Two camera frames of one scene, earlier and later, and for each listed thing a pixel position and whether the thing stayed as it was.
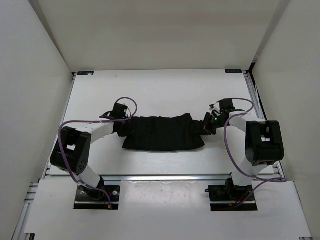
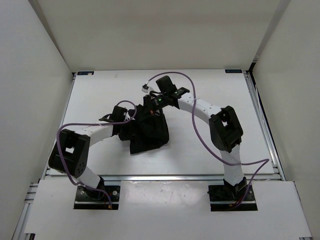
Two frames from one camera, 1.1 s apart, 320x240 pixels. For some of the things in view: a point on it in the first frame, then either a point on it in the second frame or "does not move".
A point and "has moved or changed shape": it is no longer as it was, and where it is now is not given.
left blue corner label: x=85 y=73 does not move
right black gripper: x=208 y=129 to x=148 y=105
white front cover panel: x=160 y=209 does not move
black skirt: x=171 y=132 has moved or changed shape
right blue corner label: x=233 y=71 does not move
